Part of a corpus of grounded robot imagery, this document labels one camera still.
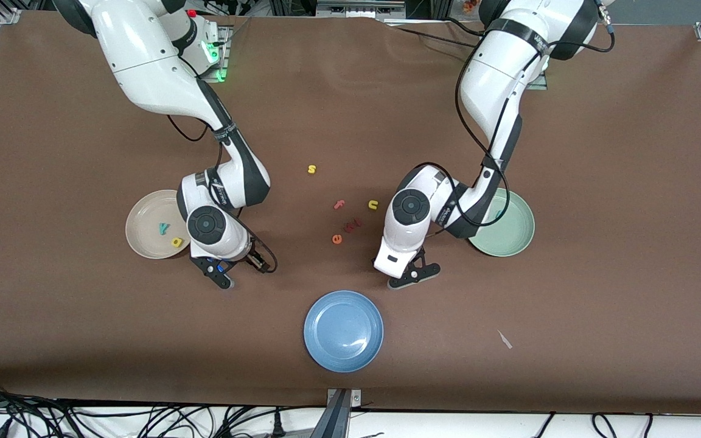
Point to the brown table cover sheet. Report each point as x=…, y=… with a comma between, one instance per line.
x=600, y=292

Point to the light green plate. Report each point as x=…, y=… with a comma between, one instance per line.
x=512, y=234

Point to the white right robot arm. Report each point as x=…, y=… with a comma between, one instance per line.
x=143, y=55

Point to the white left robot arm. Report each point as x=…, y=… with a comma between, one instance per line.
x=496, y=67

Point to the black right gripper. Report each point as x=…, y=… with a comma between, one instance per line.
x=257, y=260

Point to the grey power strip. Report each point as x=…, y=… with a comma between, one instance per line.
x=359, y=9

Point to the white paper scrap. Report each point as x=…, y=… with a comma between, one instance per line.
x=504, y=339

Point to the small metal edge bracket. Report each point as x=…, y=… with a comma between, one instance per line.
x=355, y=398

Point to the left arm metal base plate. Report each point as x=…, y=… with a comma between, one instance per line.
x=540, y=82

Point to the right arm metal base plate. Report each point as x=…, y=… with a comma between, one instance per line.
x=225, y=42

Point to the beige brown plate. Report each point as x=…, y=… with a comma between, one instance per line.
x=146, y=216

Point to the grey metal frame beam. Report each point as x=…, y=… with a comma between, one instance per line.
x=332, y=420

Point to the blue plate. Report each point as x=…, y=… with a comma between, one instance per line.
x=343, y=331

